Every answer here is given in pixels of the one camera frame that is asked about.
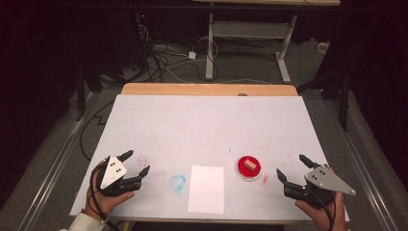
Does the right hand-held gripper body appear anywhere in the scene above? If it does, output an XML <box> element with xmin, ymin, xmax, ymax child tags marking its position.
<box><xmin>283</xmin><ymin>165</ymin><xmax>357</xmax><ymax>210</ymax></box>

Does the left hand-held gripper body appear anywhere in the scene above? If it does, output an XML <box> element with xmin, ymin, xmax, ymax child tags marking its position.
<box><xmin>95</xmin><ymin>156</ymin><xmax>142</xmax><ymax>197</ymax></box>

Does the round red ink pad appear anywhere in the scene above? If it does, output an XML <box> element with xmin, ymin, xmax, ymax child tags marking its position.
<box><xmin>236</xmin><ymin>155</ymin><xmax>263</xmax><ymax>182</ymax></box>

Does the person's left hand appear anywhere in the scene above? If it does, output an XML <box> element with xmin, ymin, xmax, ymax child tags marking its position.
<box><xmin>86</xmin><ymin>158</ymin><xmax>136</xmax><ymax>218</ymax></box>

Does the person's right hand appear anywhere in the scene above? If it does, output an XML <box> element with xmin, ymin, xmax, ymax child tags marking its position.
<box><xmin>294</xmin><ymin>192</ymin><xmax>349</xmax><ymax>231</ymax></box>

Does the white paper sheet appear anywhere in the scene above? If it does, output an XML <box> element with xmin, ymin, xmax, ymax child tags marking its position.
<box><xmin>187</xmin><ymin>165</ymin><xmax>226</xmax><ymax>216</ymax></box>

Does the black metal stand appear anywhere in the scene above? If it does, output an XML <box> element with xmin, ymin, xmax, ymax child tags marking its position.
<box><xmin>296</xmin><ymin>65</ymin><xmax>353</xmax><ymax>133</ymax></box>
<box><xmin>74</xmin><ymin>62</ymin><xmax>99</xmax><ymax>123</ymax></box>

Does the small white floor box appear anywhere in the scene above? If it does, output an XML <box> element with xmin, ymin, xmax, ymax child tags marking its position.
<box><xmin>317</xmin><ymin>41</ymin><xmax>331</xmax><ymax>55</ymax></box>

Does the black device with red light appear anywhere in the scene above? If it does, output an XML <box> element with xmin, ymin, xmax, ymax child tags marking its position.
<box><xmin>132</xmin><ymin>11</ymin><xmax>151</xmax><ymax>66</ymax></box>

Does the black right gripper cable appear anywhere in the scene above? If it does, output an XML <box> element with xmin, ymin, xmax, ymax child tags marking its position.
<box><xmin>308</xmin><ymin>190</ymin><xmax>337</xmax><ymax>231</ymax></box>

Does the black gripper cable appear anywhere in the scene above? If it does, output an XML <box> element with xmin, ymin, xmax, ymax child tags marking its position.
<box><xmin>89</xmin><ymin>166</ymin><xmax>121</xmax><ymax>231</ymax></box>
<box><xmin>308</xmin><ymin>190</ymin><xmax>337</xmax><ymax>231</ymax></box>

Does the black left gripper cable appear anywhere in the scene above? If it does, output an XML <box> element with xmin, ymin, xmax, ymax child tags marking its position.
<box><xmin>89</xmin><ymin>166</ymin><xmax>121</xmax><ymax>231</ymax></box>

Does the metal floor rail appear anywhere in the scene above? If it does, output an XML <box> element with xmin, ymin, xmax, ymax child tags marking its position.
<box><xmin>321</xmin><ymin>98</ymin><xmax>400</xmax><ymax>231</ymax></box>
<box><xmin>15</xmin><ymin>91</ymin><xmax>101</xmax><ymax>231</ymax></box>

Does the wrist bracelet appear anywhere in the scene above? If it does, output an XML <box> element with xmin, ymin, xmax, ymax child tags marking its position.
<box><xmin>80</xmin><ymin>208</ymin><xmax>110</xmax><ymax>224</ymax></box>

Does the black floor cable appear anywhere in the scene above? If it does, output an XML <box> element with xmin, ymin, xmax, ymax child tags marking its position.
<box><xmin>79</xmin><ymin>100</ymin><xmax>115</xmax><ymax>162</ymax></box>

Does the tangle of floor cables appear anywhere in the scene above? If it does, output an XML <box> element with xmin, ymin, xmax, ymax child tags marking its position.
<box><xmin>137</xmin><ymin>24</ymin><xmax>219</xmax><ymax>84</ymax></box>

